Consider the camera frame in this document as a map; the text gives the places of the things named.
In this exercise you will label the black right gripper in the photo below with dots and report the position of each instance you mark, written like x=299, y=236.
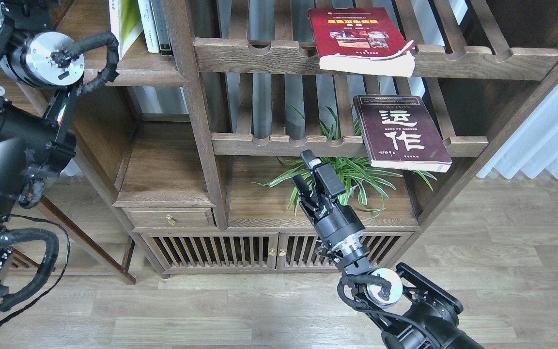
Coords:
x=337, y=225

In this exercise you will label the yellow green book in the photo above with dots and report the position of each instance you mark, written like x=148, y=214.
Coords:
x=125, y=23

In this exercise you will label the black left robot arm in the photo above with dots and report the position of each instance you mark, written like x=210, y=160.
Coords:
x=32, y=147

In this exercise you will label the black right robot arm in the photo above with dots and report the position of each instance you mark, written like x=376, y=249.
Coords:
x=411, y=311

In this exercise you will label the green spider plant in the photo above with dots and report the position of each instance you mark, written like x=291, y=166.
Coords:
x=357, y=169

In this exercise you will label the dark brown book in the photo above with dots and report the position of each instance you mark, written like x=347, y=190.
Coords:
x=399, y=133

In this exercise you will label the dark wooden bookshelf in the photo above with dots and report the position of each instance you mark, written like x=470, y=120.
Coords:
x=179, y=146

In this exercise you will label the red book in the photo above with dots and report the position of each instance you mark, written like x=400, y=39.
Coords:
x=361, y=40

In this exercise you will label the white upright book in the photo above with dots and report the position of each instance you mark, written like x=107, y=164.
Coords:
x=148, y=26

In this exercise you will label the wooden side table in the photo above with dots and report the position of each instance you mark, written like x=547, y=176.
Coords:
x=32, y=102

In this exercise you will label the grey black upright book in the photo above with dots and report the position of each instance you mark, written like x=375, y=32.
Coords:
x=161, y=28

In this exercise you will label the white curtain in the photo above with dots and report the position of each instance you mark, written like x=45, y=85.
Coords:
x=533, y=147

